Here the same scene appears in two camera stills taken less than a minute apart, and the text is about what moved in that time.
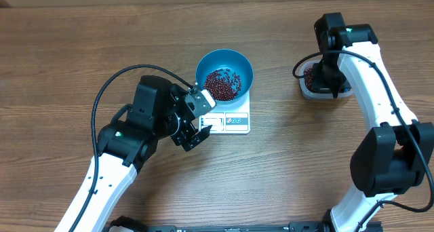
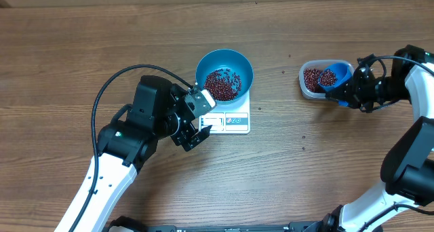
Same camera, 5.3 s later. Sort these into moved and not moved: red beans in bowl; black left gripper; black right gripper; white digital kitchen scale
Moved: black right gripper
Not moved: black left gripper; white digital kitchen scale; red beans in bowl
